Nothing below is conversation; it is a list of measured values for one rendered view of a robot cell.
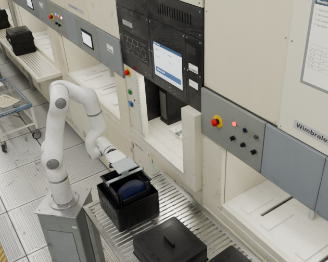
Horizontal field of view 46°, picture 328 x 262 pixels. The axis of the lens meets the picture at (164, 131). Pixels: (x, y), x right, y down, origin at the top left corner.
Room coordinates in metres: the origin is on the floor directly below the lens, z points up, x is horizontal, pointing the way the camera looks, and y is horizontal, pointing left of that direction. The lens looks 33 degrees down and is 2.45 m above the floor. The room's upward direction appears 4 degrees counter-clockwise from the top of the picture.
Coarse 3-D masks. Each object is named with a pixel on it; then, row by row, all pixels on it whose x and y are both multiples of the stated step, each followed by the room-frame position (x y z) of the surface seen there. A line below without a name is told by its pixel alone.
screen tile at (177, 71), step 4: (168, 56) 2.01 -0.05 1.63; (172, 56) 1.97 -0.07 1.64; (172, 60) 1.97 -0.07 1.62; (176, 60) 1.94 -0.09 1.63; (180, 60) 1.91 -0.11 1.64; (168, 64) 2.01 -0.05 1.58; (176, 64) 1.94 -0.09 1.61; (180, 64) 1.91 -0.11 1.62; (168, 68) 2.01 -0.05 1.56; (172, 68) 1.98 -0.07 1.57; (180, 68) 1.91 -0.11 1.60; (172, 72) 1.98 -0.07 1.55; (176, 72) 1.94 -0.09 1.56; (180, 72) 1.91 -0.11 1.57; (180, 76) 1.91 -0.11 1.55
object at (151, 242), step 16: (160, 224) 1.50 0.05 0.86; (176, 224) 1.50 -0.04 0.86; (144, 240) 1.40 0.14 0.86; (160, 240) 1.39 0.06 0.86; (176, 240) 1.38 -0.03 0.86; (192, 240) 1.38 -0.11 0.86; (144, 256) 1.30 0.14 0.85; (160, 256) 1.29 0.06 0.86; (176, 256) 1.28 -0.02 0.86; (192, 256) 1.27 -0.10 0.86
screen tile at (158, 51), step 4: (156, 48) 2.11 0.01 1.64; (156, 52) 2.11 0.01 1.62; (160, 52) 2.07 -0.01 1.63; (164, 56) 2.04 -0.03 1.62; (156, 60) 2.12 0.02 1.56; (160, 60) 2.08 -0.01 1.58; (164, 60) 2.05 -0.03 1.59; (160, 64) 2.08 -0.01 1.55; (164, 64) 2.05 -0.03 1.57; (164, 68) 2.05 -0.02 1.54
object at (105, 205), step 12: (156, 192) 1.68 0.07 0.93; (108, 204) 1.65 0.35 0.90; (132, 204) 1.60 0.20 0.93; (144, 204) 1.64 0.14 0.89; (156, 204) 1.68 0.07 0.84; (108, 216) 1.68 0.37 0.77; (120, 216) 1.56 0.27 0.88; (132, 216) 1.60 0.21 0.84; (144, 216) 1.63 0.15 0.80; (120, 228) 1.55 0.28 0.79
